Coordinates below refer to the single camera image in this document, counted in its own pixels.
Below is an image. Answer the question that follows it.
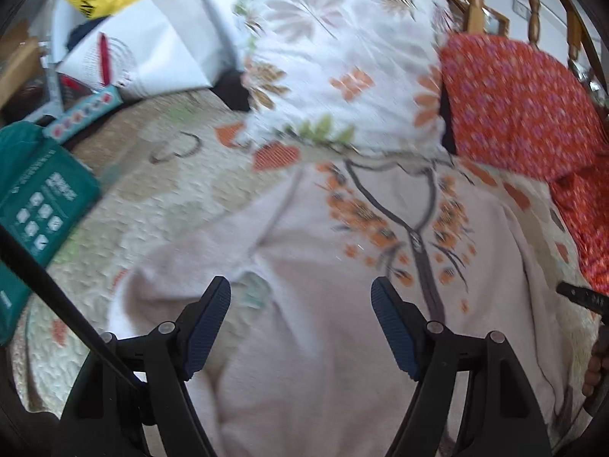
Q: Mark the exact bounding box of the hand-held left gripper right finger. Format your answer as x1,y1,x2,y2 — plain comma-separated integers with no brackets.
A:
370,276,555,457

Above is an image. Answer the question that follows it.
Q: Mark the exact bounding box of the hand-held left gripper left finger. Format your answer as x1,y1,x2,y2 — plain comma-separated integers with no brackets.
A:
52,275,232,457

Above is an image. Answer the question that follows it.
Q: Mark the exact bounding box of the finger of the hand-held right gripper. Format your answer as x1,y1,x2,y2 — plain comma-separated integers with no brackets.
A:
556,282,609,317

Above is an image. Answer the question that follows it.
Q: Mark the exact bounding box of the pink sweater with tree print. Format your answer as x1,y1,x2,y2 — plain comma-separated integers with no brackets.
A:
107,159,595,457

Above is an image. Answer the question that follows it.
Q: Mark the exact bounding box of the person's right hand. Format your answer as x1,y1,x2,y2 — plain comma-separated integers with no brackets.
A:
581,338,609,398

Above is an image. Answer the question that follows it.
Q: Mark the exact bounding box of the heart-patterned quilt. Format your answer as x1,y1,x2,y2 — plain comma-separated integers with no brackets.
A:
10,88,605,443

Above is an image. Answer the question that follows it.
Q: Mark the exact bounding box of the red floral pillow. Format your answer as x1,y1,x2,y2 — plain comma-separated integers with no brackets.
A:
438,33,607,182

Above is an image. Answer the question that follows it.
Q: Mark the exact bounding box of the teal package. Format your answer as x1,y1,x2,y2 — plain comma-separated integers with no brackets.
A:
0,121,103,344

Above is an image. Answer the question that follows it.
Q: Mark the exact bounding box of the flower-patterned teal box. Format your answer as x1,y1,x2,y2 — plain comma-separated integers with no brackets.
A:
43,83,124,144

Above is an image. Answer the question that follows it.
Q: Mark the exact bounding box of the white floral pillow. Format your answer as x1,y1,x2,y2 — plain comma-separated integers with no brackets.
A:
233,0,458,158

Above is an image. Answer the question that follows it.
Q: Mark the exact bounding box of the white paper bag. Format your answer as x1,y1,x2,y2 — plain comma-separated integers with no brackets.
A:
54,0,243,103

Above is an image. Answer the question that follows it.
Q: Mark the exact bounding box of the red pen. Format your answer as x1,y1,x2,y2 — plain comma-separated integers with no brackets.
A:
97,33,112,86

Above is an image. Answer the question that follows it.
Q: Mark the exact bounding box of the wooden headboard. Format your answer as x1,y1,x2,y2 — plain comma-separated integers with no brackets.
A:
381,0,605,86

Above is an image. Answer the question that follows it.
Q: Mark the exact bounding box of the black cable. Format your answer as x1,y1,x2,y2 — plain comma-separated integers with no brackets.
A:
0,224,143,386

